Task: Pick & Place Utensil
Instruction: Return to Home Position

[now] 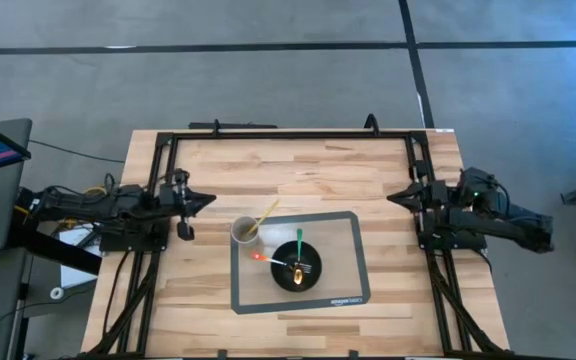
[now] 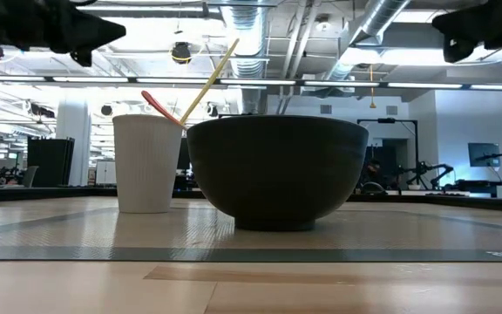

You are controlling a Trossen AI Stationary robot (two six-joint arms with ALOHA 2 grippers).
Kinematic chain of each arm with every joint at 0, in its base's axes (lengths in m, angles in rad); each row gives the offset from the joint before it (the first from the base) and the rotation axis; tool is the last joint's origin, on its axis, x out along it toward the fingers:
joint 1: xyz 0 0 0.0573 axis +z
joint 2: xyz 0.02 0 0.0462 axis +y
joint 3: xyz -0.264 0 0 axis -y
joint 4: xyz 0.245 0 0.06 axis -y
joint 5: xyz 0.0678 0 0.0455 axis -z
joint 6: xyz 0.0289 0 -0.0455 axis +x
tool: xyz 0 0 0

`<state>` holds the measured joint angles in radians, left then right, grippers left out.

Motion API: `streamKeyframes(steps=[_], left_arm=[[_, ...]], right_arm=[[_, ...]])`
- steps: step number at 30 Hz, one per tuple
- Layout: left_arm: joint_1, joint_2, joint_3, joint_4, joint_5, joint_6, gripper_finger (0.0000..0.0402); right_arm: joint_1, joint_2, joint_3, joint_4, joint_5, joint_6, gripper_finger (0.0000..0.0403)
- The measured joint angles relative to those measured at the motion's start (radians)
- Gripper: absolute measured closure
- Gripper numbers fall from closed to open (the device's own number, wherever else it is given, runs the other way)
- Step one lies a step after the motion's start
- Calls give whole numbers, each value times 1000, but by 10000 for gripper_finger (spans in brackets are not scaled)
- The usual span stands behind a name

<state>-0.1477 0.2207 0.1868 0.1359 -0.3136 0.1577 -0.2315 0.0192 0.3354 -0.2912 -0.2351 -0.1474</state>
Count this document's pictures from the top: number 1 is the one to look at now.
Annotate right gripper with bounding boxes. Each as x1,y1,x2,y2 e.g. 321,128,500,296
386,178,451,222

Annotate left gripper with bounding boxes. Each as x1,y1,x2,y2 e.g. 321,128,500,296
159,169,218,222

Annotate fork with red handle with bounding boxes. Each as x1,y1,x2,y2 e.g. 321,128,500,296
250,251,314,275

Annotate gold spoon green handle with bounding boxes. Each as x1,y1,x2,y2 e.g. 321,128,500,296
292,228,306,287

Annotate white paper cup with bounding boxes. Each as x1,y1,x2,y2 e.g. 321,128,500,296
230,215,261,246

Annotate translucent baking mat black border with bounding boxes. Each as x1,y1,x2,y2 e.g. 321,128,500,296
229,210,372,316

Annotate black bowl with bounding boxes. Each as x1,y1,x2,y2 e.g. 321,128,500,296
269,240,323,294

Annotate white paper sheet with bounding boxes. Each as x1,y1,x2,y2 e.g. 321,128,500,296
59,223,103,290

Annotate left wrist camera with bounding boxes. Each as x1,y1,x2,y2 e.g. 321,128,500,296
176,219,196,243

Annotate black aluminium table frame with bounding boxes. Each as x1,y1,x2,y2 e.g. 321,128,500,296
86,113,512,359

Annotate thin black floor cable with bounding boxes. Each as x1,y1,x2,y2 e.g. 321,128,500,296
27,138,127,166

